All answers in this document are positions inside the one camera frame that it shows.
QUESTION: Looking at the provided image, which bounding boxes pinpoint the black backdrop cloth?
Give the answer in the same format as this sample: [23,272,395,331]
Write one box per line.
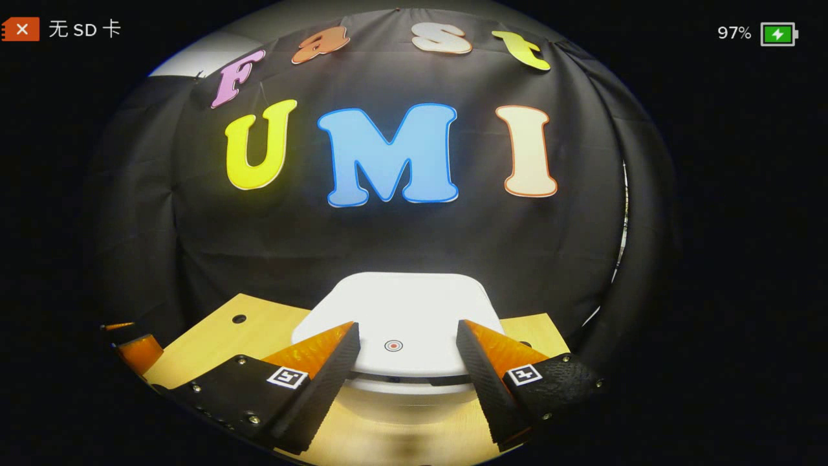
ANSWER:
[84,8,680,363]

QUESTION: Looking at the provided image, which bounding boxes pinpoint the wooden desktop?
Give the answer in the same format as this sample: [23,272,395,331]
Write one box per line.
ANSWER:
[142,293,571,466]

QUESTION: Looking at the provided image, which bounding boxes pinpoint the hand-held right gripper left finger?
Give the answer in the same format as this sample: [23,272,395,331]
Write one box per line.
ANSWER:
[151,322,362,456]

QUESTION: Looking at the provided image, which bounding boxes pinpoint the white desktop garbage bin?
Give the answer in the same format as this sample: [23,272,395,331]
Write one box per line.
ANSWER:
[291,272,505,426]

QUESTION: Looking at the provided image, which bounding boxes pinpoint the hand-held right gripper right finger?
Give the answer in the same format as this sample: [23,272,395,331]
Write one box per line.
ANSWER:
[456,319,609,454]

